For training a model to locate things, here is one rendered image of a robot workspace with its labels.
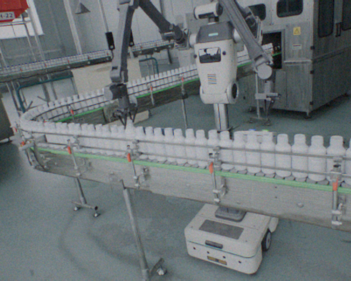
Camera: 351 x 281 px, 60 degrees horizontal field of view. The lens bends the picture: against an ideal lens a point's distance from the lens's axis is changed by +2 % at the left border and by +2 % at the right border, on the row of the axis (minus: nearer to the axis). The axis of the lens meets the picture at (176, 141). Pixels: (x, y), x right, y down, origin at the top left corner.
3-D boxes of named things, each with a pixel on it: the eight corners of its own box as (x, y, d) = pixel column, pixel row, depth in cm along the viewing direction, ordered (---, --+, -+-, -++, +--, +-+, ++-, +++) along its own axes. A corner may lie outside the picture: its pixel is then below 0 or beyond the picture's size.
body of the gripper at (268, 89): (277, 97, 129) (278, 79, 128) (254, 98, 134) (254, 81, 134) (281, 98, 134) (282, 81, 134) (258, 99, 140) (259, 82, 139)
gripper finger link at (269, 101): (269, 116, 130) (271, 94, 130) (254, 116, 134) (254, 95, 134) (274, 116, 136) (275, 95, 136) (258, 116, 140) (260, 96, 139)
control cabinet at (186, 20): (204, 86, 825) (195, 11, 758) (217, 87, 787) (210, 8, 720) (182, 94, 778) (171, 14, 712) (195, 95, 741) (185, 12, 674)
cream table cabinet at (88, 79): (134, 115, 655) (121, 60, 614) (150, 117, 609) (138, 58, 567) (87, 130, 593) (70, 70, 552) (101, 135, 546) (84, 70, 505)
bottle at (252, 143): (261, 166, 128) (258, 130, 122) (262, 173, 123) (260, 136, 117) (246, 167, 129) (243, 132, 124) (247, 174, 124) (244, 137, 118)
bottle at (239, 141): (239, 164, 134) (236, 129, 128) (251, 166, 130) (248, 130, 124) (231, 169, 130) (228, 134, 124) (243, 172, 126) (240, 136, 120)
